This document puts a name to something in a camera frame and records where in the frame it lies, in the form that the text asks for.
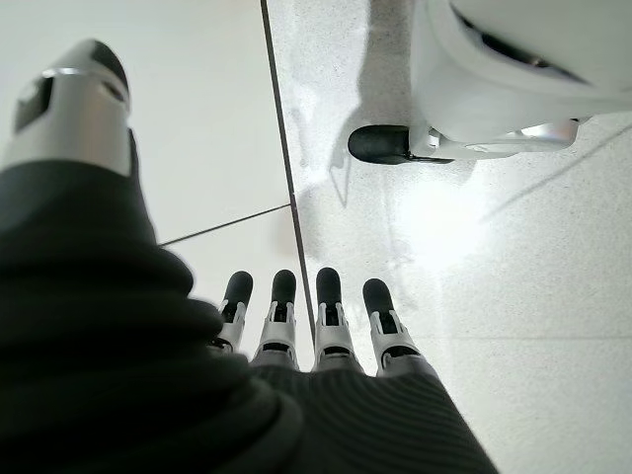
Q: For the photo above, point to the white kitchen cabinet front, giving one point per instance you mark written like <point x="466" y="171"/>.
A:
<point x="197" y="99"/>

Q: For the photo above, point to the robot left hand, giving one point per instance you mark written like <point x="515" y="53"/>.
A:
<point x="123" y="370"/>

